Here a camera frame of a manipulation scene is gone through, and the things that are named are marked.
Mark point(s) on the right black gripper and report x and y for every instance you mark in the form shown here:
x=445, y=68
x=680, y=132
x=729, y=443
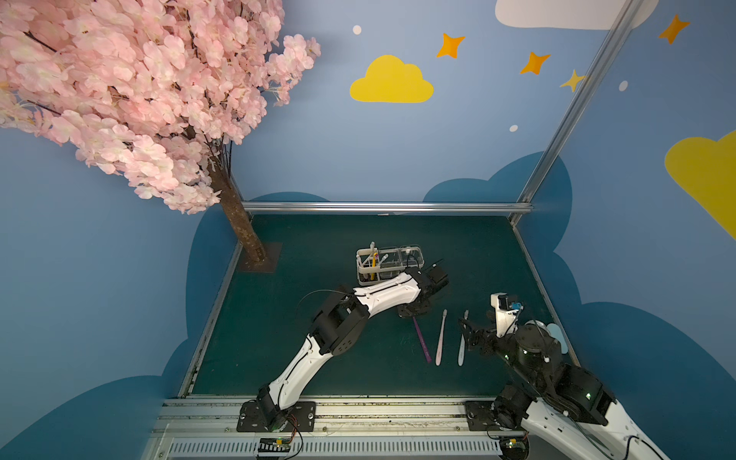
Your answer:
x=477, y=339

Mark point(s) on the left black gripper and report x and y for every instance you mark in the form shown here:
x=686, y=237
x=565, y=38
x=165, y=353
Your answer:
x=416, y=310

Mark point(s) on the purple toothbrush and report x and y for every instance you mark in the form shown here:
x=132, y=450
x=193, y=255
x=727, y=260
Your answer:
x=422, y=341

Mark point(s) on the yellow toothbrush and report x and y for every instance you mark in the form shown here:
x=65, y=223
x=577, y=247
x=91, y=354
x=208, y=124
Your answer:
x=374, y=274

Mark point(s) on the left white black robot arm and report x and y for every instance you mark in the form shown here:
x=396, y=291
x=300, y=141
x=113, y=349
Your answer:
x=336, y=328

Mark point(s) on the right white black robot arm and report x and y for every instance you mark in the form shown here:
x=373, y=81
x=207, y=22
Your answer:
x=561, y=403

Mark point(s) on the white toothbrush holder rack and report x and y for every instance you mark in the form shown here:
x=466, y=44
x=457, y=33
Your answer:
x=387, y=271

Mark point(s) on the pale white toothbrush right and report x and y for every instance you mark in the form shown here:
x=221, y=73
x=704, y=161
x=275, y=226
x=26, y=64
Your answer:
x=462, y=343

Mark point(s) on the light pink toothbrush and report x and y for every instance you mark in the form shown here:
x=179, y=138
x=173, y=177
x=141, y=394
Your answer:
x=441, y=337

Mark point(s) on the light blue brush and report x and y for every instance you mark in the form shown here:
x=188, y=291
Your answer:
x=557, y=333

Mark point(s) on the right green circuit board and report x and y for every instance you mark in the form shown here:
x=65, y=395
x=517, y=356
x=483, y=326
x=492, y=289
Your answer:
x=513, y=449

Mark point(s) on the green circuit board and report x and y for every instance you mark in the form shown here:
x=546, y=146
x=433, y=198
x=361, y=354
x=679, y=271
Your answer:
x=513, y=449
x=273, y=447

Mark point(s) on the left green circuit board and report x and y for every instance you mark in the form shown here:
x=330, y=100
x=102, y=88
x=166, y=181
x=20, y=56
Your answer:
x=273, y=447

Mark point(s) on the pink cherry blossom tree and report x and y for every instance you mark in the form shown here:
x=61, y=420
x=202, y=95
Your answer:
x=158, y=92

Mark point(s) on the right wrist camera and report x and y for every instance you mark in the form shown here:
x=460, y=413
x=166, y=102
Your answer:
x=507, y=309

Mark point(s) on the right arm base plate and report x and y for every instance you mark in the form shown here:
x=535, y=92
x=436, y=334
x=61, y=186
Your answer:
x=490, y=416

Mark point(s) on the tree base plate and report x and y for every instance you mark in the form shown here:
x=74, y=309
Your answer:
x=273, y=253

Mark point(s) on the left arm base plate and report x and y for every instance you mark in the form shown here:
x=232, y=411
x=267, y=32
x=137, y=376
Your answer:
x=260, y=417

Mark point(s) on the aluminium frame back bar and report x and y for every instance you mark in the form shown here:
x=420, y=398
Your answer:
x=387, y=208

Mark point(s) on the aluminium rail front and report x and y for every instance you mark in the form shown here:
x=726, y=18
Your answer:
x=204, y=427

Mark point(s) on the aluminium frame upright post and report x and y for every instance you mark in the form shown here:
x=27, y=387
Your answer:
x=604, y=58

